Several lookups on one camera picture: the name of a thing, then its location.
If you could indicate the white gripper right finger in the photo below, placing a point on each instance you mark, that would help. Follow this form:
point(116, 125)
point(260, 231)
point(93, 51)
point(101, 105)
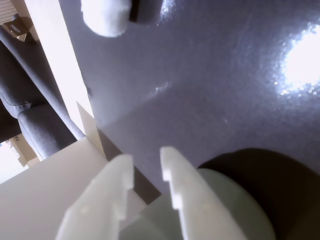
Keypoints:
point(195, 200)

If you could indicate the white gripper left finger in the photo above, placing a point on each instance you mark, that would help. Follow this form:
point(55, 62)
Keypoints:
point(100, 200)

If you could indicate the white gauze wad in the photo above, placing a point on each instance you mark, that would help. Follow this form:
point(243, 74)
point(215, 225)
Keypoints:
point(107, 17)

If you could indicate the pale green metal mug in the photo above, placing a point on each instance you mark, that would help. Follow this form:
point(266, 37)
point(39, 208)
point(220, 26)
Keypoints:
point(230, 200)

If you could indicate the black table mat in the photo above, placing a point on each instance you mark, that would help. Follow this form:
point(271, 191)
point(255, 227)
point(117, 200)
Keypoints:
point(200, 100)

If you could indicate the grey fabric sofa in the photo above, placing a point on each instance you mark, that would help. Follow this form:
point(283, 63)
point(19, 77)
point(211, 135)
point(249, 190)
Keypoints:
point(32, 120)

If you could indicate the brown cardboard box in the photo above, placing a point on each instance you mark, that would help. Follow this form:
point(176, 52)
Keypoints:
point(17, 27)

